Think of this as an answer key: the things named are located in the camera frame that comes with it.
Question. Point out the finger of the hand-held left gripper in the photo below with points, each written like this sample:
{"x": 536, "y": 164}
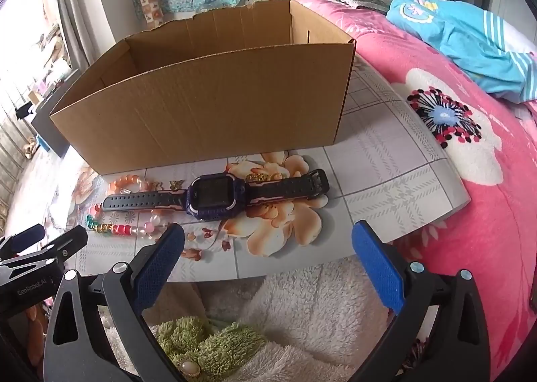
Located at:
{"x": 63, "y": 247}
{"x": 27, "y": 236}

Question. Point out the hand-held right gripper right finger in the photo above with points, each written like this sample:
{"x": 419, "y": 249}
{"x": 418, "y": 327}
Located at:
{"x": 377, "y": 269}

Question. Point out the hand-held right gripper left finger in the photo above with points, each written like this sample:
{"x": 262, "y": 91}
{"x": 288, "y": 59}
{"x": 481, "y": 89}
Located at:
{"x": 161, "y": 264}

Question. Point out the gold butterfly charm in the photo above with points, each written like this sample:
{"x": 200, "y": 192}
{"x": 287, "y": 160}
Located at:
{"x": 157, "y": 185}
{"x": 175, "y": 185}

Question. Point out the dark purple smartwatch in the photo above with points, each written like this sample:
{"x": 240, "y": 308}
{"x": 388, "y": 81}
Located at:
{"x": 209, "y": 195}

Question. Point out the brown cardboard box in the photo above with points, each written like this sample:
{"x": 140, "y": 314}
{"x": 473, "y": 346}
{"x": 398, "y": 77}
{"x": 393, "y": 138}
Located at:
{"x": 209, "y": 105}

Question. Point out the beige slipper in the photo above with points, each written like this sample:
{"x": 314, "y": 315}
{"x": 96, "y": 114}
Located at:
{"x": 29, "y": 149}

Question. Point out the white fluffy robe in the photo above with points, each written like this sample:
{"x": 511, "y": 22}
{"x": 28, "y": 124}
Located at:
{"x": 302, "y": 323}

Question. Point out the green fluffy robe trim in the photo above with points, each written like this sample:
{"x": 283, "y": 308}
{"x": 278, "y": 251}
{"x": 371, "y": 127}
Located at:
{"x": 218, "y": 348}

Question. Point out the floral table cover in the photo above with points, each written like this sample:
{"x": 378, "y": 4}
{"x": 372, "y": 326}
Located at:
{"x": 377, "y": 164}

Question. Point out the gold oval button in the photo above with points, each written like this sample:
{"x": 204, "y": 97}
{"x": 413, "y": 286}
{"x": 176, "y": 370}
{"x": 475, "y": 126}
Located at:
{"x": 191, "y": 367}

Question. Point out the dark grey cabinet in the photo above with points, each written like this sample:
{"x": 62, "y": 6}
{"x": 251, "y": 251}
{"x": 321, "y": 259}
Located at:
{"x": 48, "y": 130}

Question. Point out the pink floral blanket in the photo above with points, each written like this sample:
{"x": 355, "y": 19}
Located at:
{"x": 482, "y": 218}

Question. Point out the grey curtain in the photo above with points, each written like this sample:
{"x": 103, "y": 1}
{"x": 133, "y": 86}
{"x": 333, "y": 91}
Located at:
{"x": 79, "y": 9}

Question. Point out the blue striped jacket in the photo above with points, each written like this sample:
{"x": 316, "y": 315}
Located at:
{"x": 461, "y": 42}

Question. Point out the tall patterned box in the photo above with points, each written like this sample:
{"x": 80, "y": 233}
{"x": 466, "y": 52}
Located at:
{"x": 150, "y": 2}

